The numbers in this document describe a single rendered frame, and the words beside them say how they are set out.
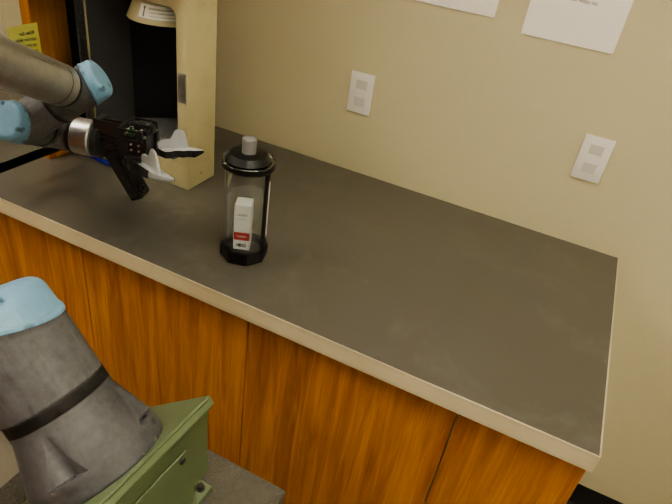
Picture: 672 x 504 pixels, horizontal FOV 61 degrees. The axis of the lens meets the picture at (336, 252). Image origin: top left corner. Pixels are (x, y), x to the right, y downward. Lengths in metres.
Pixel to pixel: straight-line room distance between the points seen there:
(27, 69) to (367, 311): 0.72
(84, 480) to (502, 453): 0.74
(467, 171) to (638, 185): 0.42
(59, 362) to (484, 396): 0.69
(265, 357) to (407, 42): 0.88
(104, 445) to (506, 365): 0.74
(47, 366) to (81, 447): 0.09
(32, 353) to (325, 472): 0.87
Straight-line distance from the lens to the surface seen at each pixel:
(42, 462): 0.68
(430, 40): 1.57
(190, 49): 1.39
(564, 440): 1.06
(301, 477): 1.45
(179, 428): 0.69
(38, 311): 0.66
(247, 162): 1.13
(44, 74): 1.06
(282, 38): 1.75
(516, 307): 1.29
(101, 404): 0.67
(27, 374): 0.66
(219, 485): 0.87
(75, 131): 1.28
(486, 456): 1.16
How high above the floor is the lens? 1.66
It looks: 33 degrees down
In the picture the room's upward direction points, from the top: 9 degrees clockwise
